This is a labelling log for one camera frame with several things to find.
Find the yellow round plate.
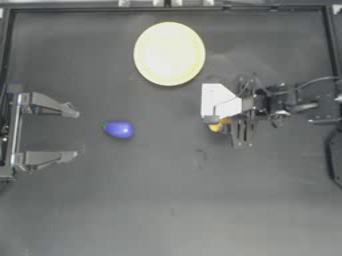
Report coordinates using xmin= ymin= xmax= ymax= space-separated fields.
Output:
xmin=132 ymin=21 xmax=207 ymax=87

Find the black metal frame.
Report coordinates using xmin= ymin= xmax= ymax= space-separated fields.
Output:
xmin=0 ymin=0 xmax=342 ymax=84

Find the brown toy chicken wing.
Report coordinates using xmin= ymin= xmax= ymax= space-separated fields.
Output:
xmin=207 ymin=116 xmax=234 ymax=134

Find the gripper white camera mount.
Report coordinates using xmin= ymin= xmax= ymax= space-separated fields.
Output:
xmin=200 ymin=82 xmax=244 ymax=119

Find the blue toy eggplant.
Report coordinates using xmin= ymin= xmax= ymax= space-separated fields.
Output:
xmin=101 ymin=120 xmax=136 ymax=140

